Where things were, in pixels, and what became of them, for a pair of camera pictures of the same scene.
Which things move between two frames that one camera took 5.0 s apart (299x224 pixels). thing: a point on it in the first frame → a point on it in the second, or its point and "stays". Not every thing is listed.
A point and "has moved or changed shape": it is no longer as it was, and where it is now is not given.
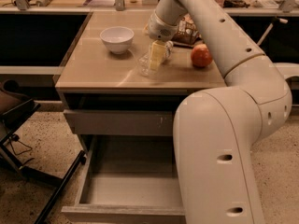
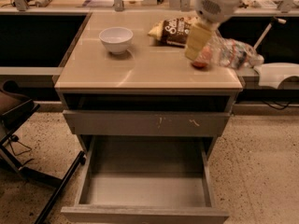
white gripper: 160,29 → 212,7
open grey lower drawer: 128,179 stays
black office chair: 15,106 stays
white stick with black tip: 265,34 stays
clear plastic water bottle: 145,60 has moved or changed shape
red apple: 201,56 stays
